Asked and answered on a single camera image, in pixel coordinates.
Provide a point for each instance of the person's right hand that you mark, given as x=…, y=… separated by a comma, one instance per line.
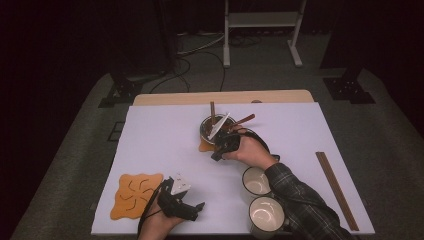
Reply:
x=251, y=151

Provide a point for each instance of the row of wooden chopsticks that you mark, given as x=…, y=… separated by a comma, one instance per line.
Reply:
x=336, y=191

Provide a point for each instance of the steel bowl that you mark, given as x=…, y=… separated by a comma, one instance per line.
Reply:
x=204, y=130

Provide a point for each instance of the black stand base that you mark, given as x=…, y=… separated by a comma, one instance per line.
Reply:
x=348, y=90
x=125, y=90

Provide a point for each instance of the orange felt coaster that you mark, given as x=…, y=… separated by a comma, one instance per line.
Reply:
x=130, y=196
x=205, y=147

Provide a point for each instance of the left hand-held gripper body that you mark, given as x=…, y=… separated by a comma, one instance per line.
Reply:
x=170, y=203

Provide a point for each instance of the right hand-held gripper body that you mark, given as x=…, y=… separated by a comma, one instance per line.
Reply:
x=230, y=141

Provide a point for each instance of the dark red wooden spoon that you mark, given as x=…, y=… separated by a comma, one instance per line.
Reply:
x=246, y=118

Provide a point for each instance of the white metal stand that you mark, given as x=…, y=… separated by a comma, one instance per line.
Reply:
x=263, y=19

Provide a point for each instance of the person's left hand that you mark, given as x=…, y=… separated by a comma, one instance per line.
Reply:
x=155, y=228

